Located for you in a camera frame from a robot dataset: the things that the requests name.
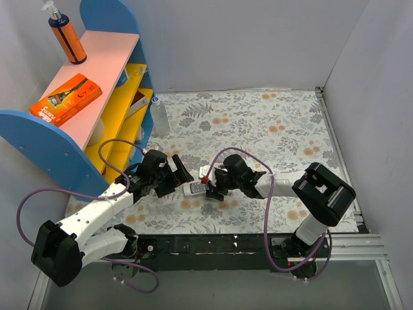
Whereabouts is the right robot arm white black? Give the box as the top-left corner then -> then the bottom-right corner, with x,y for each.
201,154 -> 356,257

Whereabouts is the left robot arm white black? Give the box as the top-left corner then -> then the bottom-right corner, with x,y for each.
31,150 -> 194,287

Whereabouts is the clear plastic bottle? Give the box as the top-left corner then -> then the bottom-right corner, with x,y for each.
150,96 -> 170,137

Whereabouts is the white jar under shelf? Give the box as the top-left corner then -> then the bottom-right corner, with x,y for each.
87,118 -> 105,147

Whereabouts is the floral table mat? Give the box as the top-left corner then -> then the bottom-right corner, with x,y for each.
106,91 -> 342,234

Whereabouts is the white box on shelf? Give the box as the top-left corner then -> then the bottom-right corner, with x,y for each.
125,90 -> 148,118

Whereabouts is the blue pink yellow shelf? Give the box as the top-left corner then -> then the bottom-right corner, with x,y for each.
1,1 -> 154,197

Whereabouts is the orange razor box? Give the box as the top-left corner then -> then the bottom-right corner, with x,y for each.
29,74 -> 102,127

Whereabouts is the orange pump bottle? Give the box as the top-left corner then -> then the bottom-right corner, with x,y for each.
42,1 -> 87,65

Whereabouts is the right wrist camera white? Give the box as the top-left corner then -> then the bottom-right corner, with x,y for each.
199,165 -> 215,183

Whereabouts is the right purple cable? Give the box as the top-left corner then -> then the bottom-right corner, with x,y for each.
206,147 -> 333,281

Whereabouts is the purple cable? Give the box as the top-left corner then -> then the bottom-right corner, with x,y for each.
15,138 -> 159,294
206,147 -> 333,281

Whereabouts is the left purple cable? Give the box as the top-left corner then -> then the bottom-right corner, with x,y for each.
15,138 -> 159,294

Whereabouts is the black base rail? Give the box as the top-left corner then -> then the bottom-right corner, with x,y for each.
99,232 -> 323,278

